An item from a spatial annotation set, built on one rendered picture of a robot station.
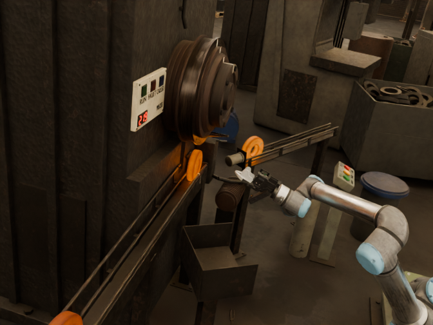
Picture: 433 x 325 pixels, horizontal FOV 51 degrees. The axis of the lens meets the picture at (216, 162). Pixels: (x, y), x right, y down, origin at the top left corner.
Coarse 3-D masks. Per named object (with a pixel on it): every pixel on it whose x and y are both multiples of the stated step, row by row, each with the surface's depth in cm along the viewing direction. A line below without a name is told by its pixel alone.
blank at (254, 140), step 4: (252, 136) 249; (256, 136) 252; (248, 140) 247; (252, 140) 246; (256, 140) 249; (260, 140) 251; (244, 144) 247; (248, 144) 246; (252, 144) 247; (256, 144) 250; (260, 144) 253; (244, 148) 246; (248, 148) 246; (256, 148) 254; (260, 148) 255; (248, 152) 248; (252, 152) 255; (256, 152) 254; (260, 152) 256; (248, 156) 249; (252, 156) 252
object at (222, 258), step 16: (208, 224) 176; (224, 224) 178; (192, 240) 176; (208, 240) 179; (224, 240) 182; (192, 256) 161; (208, 256) 177; (224, 256) 178; (192, 272) 162; (208, 272) 152; (224, 272) 154; (240, 272) 156; (208, 288) 155; (224, 288) 157; (240, 288) 160; (208, 304) 176; (208, 320) 180
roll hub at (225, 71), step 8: (224, 64) 189; (232, 64) 190; (224, 72) 185; (232, 72) 191; (216, 80) 184; (224, 80) 183; (232, 80) 199; (216, 88) 183; (224, 88) 184; (232, 88) 194; (216, 96) 183; (224, 96) 190; (232, 96) 199; (216, 104) 184; (224, 104) 192; (232, 104) 207; (216, 112) 186; (224, 112) 200; (216, 120) 189; (224, 120) 199
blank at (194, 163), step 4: (192, 152) 213; (196, 152) 213; (200, 152) 216; (192, 156) 211; (196, 156) 211; (200, 156) 218; (192, 160) 210; (196, 160) 210; (200, 160) 220; (188, 164) 210; (192, 164) 209; (196, 164) 212; (200, 164) 222; (188, 168) 210; (192, 168) 210; (196, 168) 220; (188, 172) 211; (192, 172) 210; (196, 172) 218; (188, 176) 212; (192, 176) 211; (188, 180) 215; (192, 180) 214
